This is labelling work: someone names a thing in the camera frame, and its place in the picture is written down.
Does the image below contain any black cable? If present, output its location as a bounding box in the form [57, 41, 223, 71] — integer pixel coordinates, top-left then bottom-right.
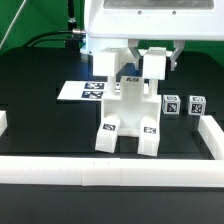
[23, 30, 75, 48]

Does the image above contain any white front fence bar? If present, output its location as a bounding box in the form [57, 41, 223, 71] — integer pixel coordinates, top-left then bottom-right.
[0, 156, 224, 187]

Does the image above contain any white diagonal rod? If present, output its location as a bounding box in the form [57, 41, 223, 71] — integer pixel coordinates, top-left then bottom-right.
[0, 0, 28, 51]

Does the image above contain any white cube marker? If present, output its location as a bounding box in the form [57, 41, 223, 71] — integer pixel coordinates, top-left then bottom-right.
[188, 95, 206, 116]
[162, 95, 181, 114]

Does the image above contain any black cable connector post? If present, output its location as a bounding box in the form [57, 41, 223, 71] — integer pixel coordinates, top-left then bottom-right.
[65, 0, 85, 50]

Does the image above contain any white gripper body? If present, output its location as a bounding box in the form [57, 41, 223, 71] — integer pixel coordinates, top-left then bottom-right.
[84, 0, 224, 41]

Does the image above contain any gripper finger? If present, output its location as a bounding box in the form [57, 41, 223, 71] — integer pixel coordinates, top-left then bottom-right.
[128, 39, 141, 70]
[170, 40, 185, 71]

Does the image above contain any white left fence block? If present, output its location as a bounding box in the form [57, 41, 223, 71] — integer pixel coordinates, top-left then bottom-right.
[0, 111, 8, 137]

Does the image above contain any white right fence bar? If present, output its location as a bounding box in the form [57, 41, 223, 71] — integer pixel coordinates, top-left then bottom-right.
[198, 115, 224, 160]

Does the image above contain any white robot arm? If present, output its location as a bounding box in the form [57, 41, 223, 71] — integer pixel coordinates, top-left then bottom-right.
[84, 0, 224, 67]

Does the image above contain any white chair seat part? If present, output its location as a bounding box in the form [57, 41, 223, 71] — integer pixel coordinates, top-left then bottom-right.
[101, 76, 161, 137]

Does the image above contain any white cube near marker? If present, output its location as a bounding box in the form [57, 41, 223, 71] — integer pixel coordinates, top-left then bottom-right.
[162, 95, 181, 114]

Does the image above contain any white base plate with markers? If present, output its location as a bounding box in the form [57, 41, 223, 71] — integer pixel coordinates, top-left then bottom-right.
[57, 81, 108, 101]

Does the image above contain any white fence bar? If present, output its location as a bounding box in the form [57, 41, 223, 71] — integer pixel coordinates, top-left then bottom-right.
[198, 115, 224, 160]
[0, 156, 224, 187]

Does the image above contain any white chair back frame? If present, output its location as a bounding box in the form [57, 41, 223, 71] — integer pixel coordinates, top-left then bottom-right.
[93, 47, 166, 97]

